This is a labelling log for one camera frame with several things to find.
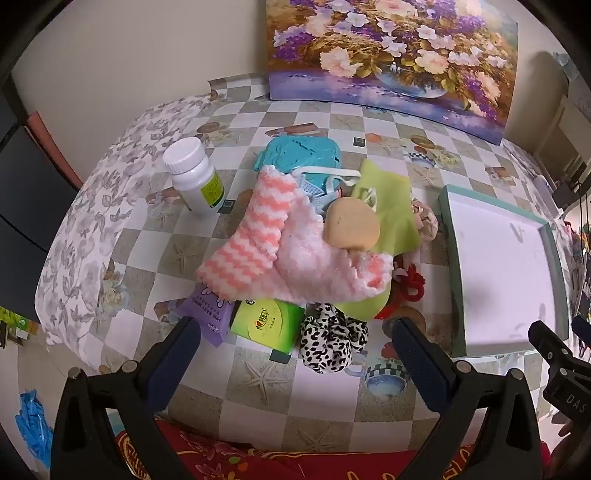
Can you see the person's right hand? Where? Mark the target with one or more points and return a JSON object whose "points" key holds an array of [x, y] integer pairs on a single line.
{"points": [[565, 427]]}

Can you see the dark cabinet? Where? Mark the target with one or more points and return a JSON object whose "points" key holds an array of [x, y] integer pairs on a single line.
{"points": [[23, 194]]}

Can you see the leopard print scrunchie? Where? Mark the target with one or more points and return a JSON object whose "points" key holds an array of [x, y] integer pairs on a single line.
{"points": [[330, 341]]}

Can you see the purple cartoon tissue packet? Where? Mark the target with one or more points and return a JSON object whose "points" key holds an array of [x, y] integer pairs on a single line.
{"points": [[210, 318]]}

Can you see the beige floral scrunchie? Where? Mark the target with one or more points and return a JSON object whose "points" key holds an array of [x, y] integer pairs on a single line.
{"points": [[427, 221]]}

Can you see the yellow sponge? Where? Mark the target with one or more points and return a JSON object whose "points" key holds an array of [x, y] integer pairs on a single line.
{"points": [[351, 224]]}

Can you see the checkered printed tablecloth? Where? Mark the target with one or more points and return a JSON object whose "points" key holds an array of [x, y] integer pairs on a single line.
{"points": [[152, 249]]}

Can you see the blue plastic glove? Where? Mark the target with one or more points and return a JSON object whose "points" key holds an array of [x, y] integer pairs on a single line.
{"points": [[32, 422]]}

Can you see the floral canvas painting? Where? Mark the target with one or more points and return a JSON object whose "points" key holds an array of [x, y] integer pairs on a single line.
{"points": [[392, 55]]}

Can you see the green tissue packet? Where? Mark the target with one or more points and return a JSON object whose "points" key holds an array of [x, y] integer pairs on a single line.
{"points": [[265, 325]]}

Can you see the white pill bottle green label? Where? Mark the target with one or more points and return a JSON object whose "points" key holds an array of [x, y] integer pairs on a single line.
{"points": [[194, 180]]}

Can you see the white power strip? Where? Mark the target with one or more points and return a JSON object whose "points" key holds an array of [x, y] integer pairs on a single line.
{"points": [[545, 191]]}

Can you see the white box with teal rim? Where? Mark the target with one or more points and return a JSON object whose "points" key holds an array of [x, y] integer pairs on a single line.
{"points": [[498, 267]]}

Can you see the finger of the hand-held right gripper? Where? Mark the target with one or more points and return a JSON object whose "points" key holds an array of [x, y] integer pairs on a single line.
{"points": [[584, 330], [549, 344]]}

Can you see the red pink pipe cleaner flower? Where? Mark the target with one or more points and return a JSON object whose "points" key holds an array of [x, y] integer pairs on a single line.
{"points": [[413, 281]]}

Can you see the blue face mask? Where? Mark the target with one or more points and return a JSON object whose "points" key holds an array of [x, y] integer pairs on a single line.
{"points": [[308, 187]]}

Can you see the turquoise plastic pack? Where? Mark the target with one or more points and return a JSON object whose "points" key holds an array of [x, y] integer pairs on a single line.
{"points": [[295, 154]]}

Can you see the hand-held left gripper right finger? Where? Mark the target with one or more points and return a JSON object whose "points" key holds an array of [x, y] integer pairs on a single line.
{"points": [[425, 360]]}

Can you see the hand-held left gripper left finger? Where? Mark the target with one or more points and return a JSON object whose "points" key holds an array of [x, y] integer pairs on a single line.
{"points": [[175, 355]]}

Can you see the black charger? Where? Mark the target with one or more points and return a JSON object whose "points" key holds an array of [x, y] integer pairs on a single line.
{"points": [[564, 196]]}

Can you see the pink white striped fluffy cloth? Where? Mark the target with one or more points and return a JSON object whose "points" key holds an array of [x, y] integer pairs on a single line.
{"points": [[258, 240]]}

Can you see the lime green cloth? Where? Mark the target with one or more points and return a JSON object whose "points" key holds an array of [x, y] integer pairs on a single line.
{"points": [[392, 203]]}

